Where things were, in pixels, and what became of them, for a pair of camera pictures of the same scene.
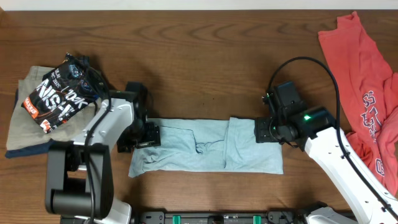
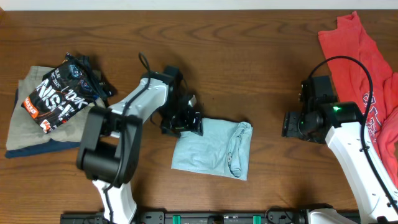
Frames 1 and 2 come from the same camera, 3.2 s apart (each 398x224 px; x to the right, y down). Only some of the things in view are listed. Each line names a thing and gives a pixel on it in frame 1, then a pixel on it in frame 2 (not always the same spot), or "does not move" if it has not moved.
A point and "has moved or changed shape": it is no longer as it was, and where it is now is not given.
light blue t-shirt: (189, 144) has moved or changed shape
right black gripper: (261, 130) to (290, 127)
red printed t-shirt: (372, 89) does not move
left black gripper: (153, 137) to (186, 126)
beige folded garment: (24, 130) does not move
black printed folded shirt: (73, 84) does not move
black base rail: (219, 217) does not move
